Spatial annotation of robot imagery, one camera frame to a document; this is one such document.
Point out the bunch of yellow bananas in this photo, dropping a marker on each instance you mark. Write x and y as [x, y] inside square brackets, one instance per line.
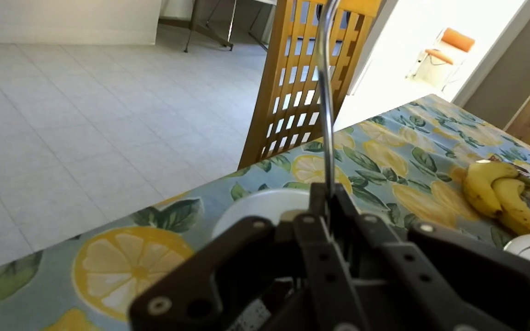
[481, 188]

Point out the orange and white chair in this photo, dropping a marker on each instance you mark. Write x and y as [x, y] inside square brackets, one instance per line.
[449, 50]

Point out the wooden lattice back chair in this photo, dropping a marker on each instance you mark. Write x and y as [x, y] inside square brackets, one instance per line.
[288, 55]

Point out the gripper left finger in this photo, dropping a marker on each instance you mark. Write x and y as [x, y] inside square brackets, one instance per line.
[228, 257]

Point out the white bowl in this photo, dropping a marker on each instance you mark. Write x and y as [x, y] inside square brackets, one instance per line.
[265, 204]

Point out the lemon print tablecloth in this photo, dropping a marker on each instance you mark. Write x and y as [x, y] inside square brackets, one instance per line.
[384, 156]

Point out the dark metal stand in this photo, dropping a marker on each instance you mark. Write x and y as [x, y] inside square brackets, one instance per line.
[200, 25]

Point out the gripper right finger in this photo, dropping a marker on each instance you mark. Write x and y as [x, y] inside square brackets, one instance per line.
[453, 271]

